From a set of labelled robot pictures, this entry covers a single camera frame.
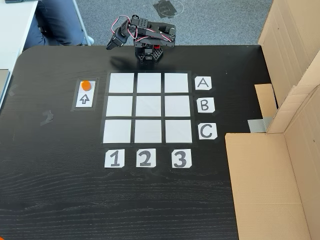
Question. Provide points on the round orange token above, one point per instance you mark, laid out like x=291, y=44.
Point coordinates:
x=86, y=85

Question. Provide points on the white nine-square grid sheet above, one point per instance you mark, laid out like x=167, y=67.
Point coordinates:
x=148, y=107

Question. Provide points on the red and black clamp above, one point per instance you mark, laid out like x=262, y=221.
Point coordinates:
x=156, y=47

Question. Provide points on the dark floor tape patch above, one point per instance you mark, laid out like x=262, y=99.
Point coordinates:
x=167, y=8

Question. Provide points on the seated person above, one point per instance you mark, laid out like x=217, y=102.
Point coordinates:
x=57, y=22

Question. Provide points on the white arrow paper sheet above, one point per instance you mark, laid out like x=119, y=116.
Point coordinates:
x=85, y=100

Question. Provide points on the paper label letter A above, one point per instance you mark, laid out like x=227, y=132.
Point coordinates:
x=203, y=83

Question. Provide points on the clear tape scraps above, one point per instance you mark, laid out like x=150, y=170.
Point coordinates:
x=47, y=118

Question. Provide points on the white desk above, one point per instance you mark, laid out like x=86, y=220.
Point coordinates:
x=12, y=30

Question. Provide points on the paper label letter B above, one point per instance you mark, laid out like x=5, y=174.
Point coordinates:
x=205, y=105

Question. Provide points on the clear tape piece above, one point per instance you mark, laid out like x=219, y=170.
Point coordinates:
x=13, y=90

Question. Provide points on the paper label number 1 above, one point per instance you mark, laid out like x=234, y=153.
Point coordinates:
x=114, y=158

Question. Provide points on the paper label number 2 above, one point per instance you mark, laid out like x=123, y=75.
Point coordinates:
x=145, y=158

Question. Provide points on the paper label letter C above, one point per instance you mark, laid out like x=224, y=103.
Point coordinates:
x=207, y=131

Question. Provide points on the paper label number 3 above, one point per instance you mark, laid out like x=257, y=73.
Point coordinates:
x=181, y=158

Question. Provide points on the brown cardboard screen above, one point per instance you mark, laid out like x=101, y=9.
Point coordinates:
x=270, y=180

